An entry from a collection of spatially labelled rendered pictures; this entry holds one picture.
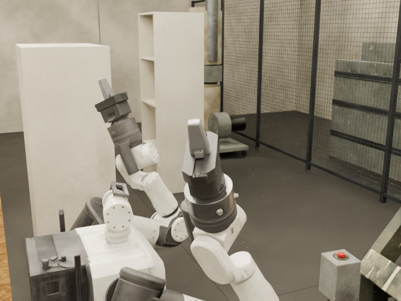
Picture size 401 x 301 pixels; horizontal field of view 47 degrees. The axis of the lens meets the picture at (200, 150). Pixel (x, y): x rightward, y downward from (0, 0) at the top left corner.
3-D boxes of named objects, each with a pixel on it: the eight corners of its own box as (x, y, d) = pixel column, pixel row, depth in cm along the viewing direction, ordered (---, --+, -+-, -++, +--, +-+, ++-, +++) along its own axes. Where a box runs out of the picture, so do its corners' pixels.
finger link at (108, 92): (105, 77, 140) (113, 97, 140) (97, 80, 137) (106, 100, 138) (108, 76, 139) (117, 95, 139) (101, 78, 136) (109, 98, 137)
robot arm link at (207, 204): (168, 178, 73) (183, 231, 80) (228, 173, 72) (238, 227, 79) (178, 132, 83) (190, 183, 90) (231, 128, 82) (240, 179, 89)
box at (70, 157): (33, 236, 433) (15, 43, 390) (98, 226, 456) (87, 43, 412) (42, 282, 353) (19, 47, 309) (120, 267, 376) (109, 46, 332)
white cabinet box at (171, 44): (143, 180, 594) (138, 13, 543) (185, 175, 616) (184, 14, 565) (157, 195, 540) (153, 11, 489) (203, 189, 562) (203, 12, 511)
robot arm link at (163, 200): (170, 178, 143) (198, 223, 152) (151, 175, 151) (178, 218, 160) (147, 202, 138) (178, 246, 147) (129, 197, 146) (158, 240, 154)
